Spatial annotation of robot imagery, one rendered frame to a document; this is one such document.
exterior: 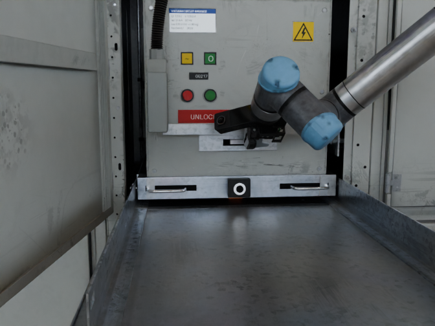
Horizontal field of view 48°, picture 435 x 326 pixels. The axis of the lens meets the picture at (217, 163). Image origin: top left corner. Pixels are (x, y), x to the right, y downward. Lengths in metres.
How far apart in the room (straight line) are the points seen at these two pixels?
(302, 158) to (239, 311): 0.70
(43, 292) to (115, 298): 0.63
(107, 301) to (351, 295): 0.37
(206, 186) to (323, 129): 0.47
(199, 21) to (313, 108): 0.47
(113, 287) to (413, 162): 0.89
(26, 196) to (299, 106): 0.52
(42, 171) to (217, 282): 0.39
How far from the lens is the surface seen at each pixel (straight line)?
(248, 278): 0.84
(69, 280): 1.36
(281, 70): 0.96
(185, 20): 1.30
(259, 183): 1.33
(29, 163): 0.92
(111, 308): 0.74
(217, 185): 1.31
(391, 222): 1.08
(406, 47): 1.04
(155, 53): 1.21
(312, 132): 0.95
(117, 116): 1.26
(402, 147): 1.38
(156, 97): 1.18
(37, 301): 1.40
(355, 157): 1.35
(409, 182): 1.40
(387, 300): 0.80
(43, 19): 1.00
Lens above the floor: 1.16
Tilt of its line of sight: 9 degrees down
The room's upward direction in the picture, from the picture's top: straight up
